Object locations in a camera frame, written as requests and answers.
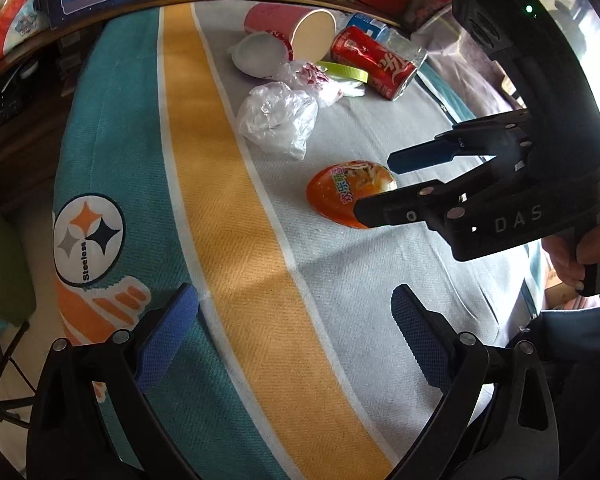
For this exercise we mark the teal striped printed blanket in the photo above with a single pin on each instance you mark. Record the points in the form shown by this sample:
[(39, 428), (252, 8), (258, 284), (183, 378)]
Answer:
[(230, 210)]

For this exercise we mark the white plastic dome lid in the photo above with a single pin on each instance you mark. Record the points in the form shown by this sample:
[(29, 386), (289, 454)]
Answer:
[(257, 55)]

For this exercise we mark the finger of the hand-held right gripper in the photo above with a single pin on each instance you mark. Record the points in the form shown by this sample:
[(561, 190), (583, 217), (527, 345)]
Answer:
[(420, 155), (395, 207)]

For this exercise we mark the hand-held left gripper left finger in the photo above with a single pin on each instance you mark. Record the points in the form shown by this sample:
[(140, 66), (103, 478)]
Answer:
[(165, 345)]

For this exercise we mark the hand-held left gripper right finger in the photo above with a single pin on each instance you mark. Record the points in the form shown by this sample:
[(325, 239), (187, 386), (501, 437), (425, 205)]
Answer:
[(420, 340)]

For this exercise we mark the white red printed plastic bag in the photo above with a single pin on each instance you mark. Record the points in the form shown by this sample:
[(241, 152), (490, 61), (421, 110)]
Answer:
[(305, 80)]

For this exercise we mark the green folding chair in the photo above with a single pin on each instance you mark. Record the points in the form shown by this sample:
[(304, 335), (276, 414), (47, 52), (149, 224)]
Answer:
[(0, 270)]

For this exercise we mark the dark wooden desk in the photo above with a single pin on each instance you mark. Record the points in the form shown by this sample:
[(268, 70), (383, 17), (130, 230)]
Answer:
[(10, 155)]

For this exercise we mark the clear plastic bottle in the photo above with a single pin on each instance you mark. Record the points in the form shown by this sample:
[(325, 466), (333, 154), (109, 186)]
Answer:
[(405, 47)]

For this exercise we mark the orange egg shaped capsule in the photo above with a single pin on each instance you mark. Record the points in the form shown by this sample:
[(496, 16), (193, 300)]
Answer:
[(340, 195)]

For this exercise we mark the person's right hand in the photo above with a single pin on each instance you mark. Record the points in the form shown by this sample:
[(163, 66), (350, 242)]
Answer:
[(562, 260)]

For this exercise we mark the pink paper cup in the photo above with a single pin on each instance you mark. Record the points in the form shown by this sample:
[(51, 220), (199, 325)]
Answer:
[(275, 20)]

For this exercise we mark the red soda can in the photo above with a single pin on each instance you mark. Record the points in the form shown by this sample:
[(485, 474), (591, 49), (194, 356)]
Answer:
[(375, 65)]

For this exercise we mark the clear white plastic bag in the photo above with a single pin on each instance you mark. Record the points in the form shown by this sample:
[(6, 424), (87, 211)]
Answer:
[(275, 120)]

